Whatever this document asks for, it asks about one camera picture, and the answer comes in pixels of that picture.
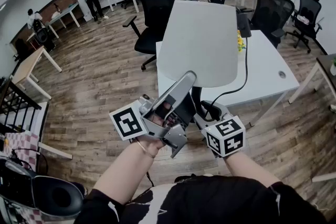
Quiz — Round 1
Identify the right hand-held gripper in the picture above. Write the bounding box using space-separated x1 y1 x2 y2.
193 104 246 158

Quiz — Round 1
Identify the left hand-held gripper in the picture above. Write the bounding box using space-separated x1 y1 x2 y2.
109 70 197 158

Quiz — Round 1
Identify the white table lamp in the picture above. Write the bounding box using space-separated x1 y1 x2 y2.
159 0 239 124

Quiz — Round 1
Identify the black lamp cord with adapter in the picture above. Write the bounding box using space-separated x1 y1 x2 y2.
203 12 252 121

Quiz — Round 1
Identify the person's left forearm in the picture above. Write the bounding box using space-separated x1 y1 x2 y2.
93 138 158 205

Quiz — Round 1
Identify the person's right forearm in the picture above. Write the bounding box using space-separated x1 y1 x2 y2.
224 151 281 188

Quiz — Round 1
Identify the person's left hand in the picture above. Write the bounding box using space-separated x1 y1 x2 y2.
139 135 167 157

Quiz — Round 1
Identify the yellow sunflower pot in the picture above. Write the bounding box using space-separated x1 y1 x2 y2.
237 30 247 52

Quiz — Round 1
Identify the person's black white top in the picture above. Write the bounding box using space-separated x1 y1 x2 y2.
73 174 329 224

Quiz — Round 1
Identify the white crumpled cloth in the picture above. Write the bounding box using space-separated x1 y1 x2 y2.
296 15 312 25

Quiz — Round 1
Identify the white side table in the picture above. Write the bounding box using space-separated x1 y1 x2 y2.
0 101 74 160

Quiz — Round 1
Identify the black padded headset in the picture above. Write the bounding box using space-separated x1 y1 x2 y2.
0 156 85 222

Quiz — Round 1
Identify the black metal rack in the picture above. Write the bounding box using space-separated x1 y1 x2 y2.
0 77 43 137

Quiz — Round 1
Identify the pink checkered cloth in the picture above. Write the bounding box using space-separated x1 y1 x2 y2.
2 131 40 172

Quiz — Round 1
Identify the thin gold bracelet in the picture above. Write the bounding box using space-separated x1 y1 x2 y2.
135 137 157 159

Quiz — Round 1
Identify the white frame long table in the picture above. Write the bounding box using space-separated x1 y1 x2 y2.
46 2 81 39

